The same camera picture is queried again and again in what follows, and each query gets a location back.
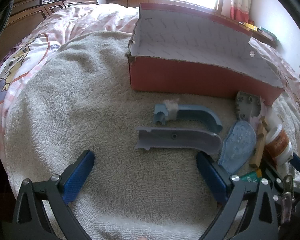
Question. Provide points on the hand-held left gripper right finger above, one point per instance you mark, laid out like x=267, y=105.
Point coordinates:
x=210, y=177

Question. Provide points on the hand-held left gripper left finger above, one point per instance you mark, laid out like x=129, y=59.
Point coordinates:
x=80, y=175

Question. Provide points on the green packet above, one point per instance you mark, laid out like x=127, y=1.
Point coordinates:
x=250, y=178

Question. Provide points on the white bottle orange label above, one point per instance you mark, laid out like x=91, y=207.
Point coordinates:
x=277, y=142

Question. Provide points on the blue oval plastic plate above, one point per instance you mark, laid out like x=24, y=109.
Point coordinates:
x=237, y=145

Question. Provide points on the grey curved plastic shell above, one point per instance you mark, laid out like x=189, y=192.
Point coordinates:
x=180, y=140

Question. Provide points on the grey plastic plate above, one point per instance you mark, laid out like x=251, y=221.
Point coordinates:
x=246, y=105

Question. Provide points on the red cardboard box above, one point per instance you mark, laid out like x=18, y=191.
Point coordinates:
x=177, y=77

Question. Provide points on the wooden block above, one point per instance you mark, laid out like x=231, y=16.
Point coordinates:
x=258, y=150

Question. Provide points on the beige towel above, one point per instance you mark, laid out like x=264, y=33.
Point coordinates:
x=77, y=105

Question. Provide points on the pink printed blanket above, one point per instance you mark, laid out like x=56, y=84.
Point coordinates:
x=40, y=47

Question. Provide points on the yellow box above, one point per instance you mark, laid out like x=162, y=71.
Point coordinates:
x=248, y=26

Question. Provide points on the pink white curtain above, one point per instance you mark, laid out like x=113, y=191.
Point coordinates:
x=241, y=2

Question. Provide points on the dark wooden headboard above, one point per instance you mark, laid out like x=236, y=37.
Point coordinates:
x=27, y=7

